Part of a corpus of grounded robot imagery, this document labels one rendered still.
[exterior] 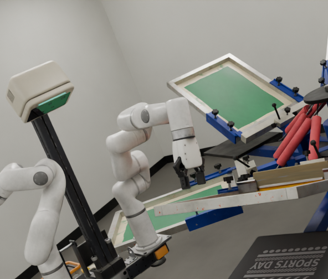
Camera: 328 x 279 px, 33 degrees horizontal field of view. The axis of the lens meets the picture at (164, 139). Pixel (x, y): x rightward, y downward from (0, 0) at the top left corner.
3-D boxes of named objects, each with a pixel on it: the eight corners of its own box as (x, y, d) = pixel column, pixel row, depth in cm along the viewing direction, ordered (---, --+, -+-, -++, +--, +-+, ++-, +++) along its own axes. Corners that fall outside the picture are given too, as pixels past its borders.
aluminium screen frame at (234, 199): (298, 199, 176) (296, 186, 176) (154, 216, 210) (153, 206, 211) (373, 179, 239) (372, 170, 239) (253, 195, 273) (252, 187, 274)
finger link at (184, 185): (178, 169, 181) (183, 189, 181) (173, 170, 179) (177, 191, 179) (186, 168, 179) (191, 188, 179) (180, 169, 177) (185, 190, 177)
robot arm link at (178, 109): (148, 106, 192) (171, 102, 197) (154, 135, 192) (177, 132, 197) (172, 97, 179) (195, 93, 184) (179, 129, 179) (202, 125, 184)
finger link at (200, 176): (198, 164, 191) (202, 183, 190) (193, 165, 188) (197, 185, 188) (206, 163, 189) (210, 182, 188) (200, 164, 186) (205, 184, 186)
